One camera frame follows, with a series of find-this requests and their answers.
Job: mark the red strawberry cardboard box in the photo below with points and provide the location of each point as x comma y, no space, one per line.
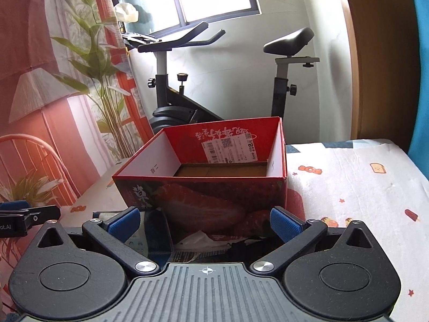
207,198

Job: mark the blue cloth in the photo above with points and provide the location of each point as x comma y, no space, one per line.
420,73

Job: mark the black exercise bike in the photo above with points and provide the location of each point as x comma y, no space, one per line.
174,104

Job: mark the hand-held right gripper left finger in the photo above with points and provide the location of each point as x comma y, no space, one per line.
124,224

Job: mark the black cloth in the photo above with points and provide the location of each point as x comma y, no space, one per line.
249,246

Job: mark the white plastic bag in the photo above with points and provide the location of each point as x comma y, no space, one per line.
125,11

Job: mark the white printed packet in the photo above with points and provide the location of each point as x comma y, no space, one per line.
135,243

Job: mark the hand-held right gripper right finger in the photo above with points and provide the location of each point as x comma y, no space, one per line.
285,224

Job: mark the printed bed sheet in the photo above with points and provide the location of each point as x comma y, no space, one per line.
352,208

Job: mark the white translucent packet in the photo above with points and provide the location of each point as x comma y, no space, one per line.
201,243

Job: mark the printed wall tapestry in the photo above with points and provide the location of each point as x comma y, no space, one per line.
50,107

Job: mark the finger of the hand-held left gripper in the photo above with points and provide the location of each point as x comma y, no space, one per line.
42,212
13,205

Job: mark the wooden headboard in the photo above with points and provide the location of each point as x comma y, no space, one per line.
378,73

